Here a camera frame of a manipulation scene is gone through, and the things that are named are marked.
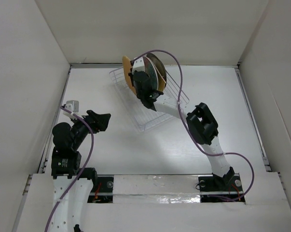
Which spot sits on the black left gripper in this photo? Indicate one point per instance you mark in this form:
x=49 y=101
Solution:
x=93 y=118

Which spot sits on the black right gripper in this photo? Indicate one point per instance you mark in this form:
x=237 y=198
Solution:
x=135 y=71

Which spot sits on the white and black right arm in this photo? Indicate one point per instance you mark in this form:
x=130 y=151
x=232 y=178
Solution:
x=199 y=122

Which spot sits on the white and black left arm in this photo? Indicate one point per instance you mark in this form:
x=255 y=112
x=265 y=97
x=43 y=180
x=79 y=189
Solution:
x=72 y=182

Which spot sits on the cream plate with brown rim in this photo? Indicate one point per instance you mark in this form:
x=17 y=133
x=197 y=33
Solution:
x=158 y=64

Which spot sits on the yellow green-rimmed square plate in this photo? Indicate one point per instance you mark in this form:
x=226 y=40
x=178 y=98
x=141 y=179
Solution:
x=161 y=85

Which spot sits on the grey reindeer round plate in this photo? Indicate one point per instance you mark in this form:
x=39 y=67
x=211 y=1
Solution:
x=151 y=72

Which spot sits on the orange woven square plate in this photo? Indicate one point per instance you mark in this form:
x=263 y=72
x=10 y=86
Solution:
x=127 y=70

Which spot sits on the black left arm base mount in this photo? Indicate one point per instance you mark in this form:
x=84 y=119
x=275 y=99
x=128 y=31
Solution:
x=102 y=192

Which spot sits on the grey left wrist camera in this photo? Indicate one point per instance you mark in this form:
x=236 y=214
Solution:
x=70 y=108

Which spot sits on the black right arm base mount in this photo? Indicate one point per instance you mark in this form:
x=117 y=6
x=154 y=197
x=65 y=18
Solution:
x=210 y=192

